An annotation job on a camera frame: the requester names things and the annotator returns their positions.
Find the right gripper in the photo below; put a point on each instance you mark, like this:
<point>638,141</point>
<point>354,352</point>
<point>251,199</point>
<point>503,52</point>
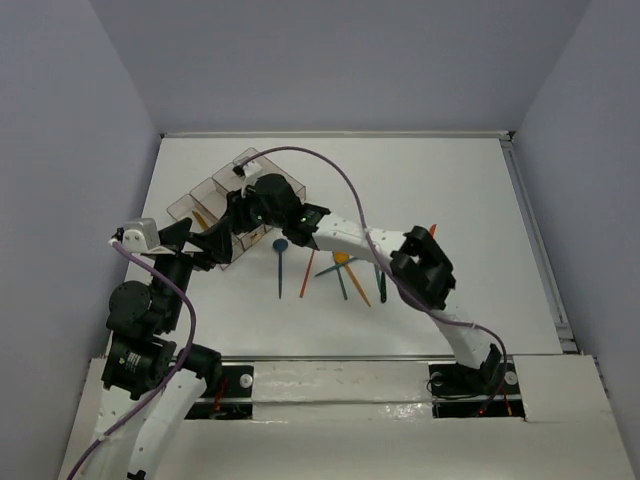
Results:
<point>236,206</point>

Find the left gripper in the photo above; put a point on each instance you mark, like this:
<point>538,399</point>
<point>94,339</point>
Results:
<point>176,242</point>

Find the blue spoon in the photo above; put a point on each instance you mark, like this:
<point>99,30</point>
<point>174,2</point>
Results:
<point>280,245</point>

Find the yellow knife green handle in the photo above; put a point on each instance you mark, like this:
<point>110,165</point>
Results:
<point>383,288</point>

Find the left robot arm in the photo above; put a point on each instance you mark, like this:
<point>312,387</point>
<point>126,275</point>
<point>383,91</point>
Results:
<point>154,371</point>

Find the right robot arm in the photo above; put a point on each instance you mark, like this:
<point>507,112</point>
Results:
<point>413,260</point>

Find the yellow knife in bin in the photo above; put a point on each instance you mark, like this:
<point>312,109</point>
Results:
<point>200,220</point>

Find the orange chopstick left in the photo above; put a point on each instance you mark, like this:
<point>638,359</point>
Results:
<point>307,274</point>

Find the orange spoon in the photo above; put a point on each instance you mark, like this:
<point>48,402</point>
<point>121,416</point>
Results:
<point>345,260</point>

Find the teal chopstick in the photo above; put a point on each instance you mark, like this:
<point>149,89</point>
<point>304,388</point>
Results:
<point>341,280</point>

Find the teal fork lying crosswise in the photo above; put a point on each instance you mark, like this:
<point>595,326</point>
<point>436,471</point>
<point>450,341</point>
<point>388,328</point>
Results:
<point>335,267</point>

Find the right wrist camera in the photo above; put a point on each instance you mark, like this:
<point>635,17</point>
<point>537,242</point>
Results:
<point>247,170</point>

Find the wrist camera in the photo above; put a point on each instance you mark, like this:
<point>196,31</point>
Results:
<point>137,236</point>
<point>247,170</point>

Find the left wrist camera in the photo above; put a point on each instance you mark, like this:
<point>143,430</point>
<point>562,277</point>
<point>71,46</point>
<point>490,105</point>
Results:
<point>137,236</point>

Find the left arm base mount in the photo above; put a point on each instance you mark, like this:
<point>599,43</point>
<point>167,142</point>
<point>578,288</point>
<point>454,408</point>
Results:
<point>232,399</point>

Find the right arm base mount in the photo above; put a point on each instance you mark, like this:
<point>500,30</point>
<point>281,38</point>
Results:
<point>453,398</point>

